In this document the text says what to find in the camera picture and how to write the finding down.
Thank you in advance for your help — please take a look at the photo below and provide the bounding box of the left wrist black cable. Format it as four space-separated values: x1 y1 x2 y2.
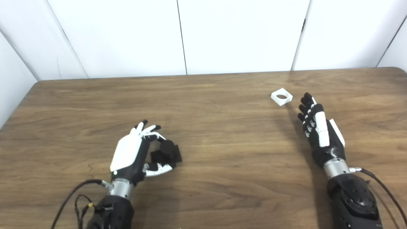
50 179 114 229

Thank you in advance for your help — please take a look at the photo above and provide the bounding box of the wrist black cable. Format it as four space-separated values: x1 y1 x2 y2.
349 167 407 217
50 179 114 229

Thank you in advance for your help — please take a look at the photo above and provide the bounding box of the black peg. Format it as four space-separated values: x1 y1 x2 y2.
150 140 183 165

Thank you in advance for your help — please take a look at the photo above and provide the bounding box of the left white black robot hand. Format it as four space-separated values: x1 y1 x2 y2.
109 120 177 185

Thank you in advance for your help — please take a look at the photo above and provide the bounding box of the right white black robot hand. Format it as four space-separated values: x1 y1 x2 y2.
297 92 346 168

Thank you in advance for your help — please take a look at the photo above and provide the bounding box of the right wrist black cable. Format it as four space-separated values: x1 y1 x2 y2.
349 167 407 217

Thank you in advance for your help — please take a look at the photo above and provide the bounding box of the white square piece with hole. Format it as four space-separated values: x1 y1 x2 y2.
271 88 293 106

